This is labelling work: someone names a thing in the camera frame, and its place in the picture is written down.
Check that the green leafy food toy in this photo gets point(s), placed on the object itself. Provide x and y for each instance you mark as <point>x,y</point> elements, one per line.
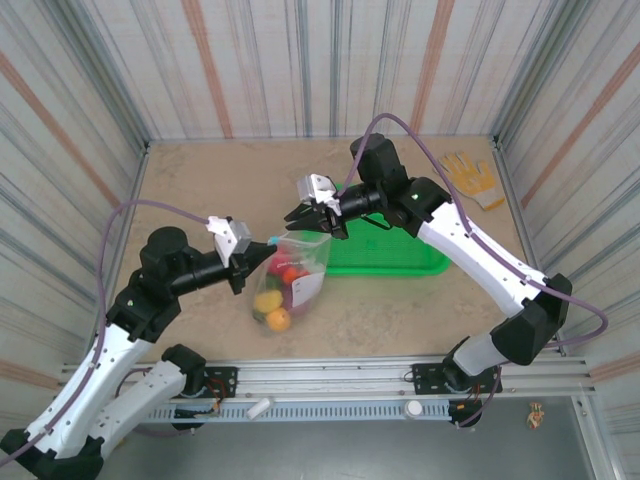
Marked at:
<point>272,283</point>

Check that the yellow lemon toy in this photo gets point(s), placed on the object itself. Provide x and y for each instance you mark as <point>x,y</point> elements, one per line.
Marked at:
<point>268,300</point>

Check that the clear zip-top bag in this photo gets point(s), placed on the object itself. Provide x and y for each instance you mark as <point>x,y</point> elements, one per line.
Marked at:
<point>310,287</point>

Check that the orange fruit toy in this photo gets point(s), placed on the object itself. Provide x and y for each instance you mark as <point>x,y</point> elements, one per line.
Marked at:
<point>278,320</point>

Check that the green plastic tray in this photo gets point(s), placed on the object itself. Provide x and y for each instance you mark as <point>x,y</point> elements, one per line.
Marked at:
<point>400,255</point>

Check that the purple round food toy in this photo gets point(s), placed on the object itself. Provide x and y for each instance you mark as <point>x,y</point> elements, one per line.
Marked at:
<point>301,310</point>

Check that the yellow white work glove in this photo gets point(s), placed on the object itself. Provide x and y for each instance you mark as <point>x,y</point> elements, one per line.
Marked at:
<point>472,180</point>

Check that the white plastic cylinder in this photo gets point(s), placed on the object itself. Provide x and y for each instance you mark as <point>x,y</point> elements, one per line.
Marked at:
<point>260,407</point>

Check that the white round cap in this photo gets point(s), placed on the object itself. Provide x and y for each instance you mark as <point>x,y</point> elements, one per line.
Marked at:
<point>414,408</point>

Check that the small colourful figurine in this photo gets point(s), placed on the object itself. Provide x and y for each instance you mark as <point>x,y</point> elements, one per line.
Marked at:
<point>535,416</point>

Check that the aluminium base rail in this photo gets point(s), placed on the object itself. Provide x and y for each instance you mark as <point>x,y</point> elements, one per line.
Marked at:
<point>325,380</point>

